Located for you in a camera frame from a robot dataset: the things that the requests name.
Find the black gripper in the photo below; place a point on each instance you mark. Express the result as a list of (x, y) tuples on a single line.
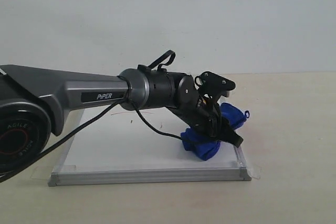
[(204, 116)]

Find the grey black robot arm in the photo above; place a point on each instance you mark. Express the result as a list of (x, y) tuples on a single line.
[(35, 103)]

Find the aluminium framed whiteboard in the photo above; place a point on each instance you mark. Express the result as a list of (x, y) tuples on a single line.
[(123, 148)]

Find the blue microfiber cloth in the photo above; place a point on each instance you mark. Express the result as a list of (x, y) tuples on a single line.
[(204, 148)]

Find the clear tape front right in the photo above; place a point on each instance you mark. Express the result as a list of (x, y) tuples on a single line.
[(254, 171)]

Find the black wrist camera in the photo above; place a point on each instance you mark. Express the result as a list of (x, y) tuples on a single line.
[(214, 86)]

